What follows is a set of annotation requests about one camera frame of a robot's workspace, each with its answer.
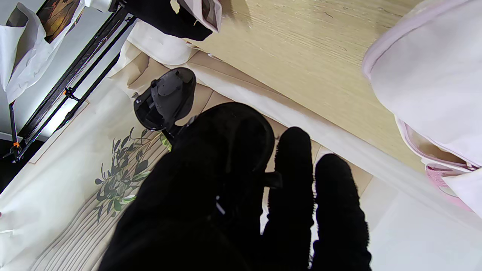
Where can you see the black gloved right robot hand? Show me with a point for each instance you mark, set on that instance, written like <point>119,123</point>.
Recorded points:
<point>158,15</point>

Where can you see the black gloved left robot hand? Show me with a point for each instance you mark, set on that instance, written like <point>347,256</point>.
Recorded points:
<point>188,226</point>

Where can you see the pale pink glasses pouch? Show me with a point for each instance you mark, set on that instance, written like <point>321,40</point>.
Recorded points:
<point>209,11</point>

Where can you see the black sunglasses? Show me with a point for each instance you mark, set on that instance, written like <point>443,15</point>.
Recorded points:
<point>165,98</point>

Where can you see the white beanbag cushion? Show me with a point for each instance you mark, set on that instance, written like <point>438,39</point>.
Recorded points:
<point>162,45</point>

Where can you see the tall small-leaved green plant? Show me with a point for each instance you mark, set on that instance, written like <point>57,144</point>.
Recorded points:
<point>120,177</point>

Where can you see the beige sofa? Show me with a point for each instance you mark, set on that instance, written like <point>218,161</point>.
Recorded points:
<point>211,98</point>

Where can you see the black metal stand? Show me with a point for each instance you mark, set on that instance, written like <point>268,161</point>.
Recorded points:
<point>75,71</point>

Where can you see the dark framed picture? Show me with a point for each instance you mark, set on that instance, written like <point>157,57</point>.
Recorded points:
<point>56,17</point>

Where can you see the beige pleated curtain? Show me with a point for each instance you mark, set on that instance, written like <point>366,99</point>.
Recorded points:
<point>75,241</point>

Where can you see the white plastic bag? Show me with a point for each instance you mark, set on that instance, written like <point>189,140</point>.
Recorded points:
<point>22,56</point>

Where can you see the pink fabric backpack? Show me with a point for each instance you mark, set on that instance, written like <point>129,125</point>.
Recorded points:
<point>433,82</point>

